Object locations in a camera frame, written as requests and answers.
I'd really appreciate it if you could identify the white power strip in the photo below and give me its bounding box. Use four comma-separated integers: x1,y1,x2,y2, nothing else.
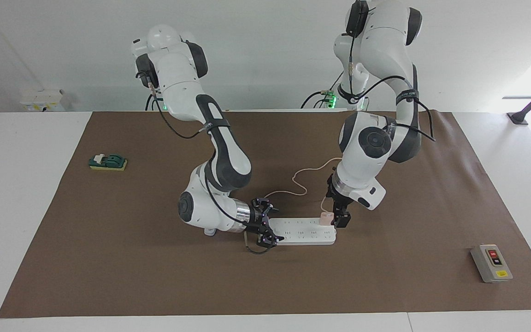
268,218,337,246

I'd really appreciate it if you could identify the pink charging cable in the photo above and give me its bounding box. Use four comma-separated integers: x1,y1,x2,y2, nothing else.
264,158,343,213

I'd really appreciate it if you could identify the brown paper table mat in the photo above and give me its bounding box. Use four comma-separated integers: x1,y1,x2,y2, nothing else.
0,111,531,319

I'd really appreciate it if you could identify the white box with yellow labels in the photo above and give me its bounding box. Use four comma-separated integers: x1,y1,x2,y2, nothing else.
20,89,66,112

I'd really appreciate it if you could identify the black left base cable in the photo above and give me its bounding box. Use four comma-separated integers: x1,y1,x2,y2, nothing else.
301,71,344,109

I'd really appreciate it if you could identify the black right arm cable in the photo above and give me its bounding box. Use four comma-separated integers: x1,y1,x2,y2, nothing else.
136,69,275,255

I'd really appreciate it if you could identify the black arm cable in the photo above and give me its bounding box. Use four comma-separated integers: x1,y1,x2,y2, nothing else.
136,69,275,255
346,0,437,141

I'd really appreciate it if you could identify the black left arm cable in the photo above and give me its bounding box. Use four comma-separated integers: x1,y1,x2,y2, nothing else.
346,0,437,141

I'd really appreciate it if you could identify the grey push button switch box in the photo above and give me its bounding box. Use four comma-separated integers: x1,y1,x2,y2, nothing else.
471,244,513,283

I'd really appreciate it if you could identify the green knife switch yellow base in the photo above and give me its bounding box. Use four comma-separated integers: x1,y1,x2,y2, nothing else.
88,154,128,172

